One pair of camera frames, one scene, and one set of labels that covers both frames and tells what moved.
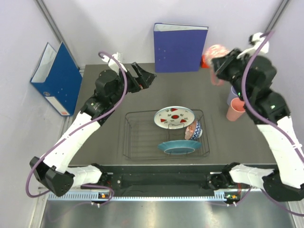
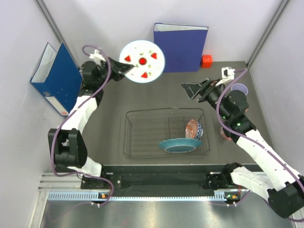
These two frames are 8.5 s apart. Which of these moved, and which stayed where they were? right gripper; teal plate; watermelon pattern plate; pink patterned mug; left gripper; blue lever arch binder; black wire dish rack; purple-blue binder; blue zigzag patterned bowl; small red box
Moved: watermelon pattern plate; left gripper; right gripper; pink patterned mug
Stayed: teal plate; black wire dish rack; small red box; blue zigzag patterned bowl; purple-blue binder; blue lever arch binder
